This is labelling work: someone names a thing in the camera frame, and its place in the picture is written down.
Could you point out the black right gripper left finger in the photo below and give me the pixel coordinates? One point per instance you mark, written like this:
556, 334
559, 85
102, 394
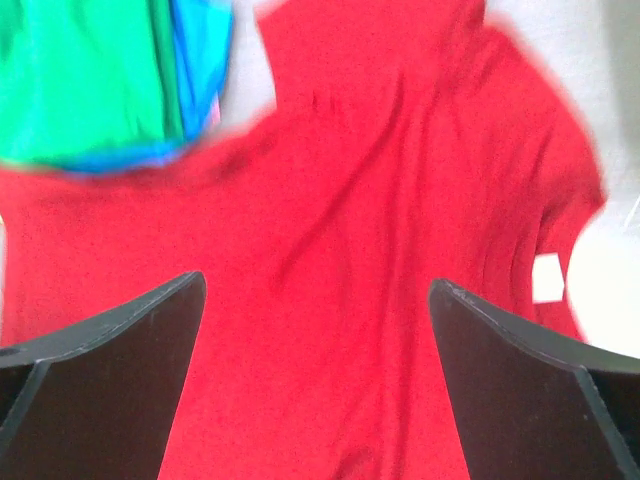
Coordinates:
97, 400

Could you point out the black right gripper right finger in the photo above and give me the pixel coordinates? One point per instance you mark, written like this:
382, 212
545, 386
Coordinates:
530, 403

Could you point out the red t-shirt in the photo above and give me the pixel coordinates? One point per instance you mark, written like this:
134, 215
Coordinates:
411, 140

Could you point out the green folded t-shirt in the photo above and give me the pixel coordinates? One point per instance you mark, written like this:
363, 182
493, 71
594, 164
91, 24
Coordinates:
82, 79

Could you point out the blue folded t-shirt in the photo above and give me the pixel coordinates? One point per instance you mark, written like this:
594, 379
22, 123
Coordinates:
202, 34

